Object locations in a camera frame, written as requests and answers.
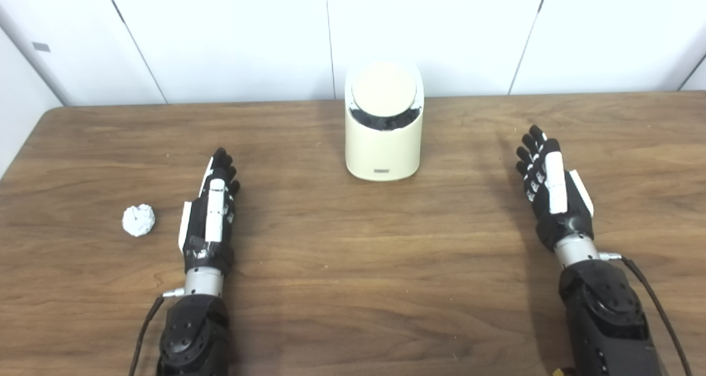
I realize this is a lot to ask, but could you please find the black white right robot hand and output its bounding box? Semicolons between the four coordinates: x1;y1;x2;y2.
515;125;595;252

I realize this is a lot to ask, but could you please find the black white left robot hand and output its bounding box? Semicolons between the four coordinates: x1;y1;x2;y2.
178;148;242;275

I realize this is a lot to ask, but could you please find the white paper ball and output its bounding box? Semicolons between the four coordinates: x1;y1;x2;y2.
122;204;156;237

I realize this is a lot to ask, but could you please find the cream-colored bin body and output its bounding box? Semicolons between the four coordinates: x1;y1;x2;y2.
345;61;425;181

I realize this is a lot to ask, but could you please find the round cream bin lid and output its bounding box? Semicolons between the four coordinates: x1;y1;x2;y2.
351;63;418;112

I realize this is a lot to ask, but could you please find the black bin liner bag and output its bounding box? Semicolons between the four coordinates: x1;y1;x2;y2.
351;106;422;131

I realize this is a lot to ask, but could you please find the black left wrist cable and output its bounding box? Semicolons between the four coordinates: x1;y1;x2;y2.
129;288;185;376

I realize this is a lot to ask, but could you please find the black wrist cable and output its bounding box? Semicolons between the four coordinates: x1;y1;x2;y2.
129;288;185;376
600;252;693;376

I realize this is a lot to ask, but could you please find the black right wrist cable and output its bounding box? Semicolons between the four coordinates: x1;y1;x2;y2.
600;252;693;376

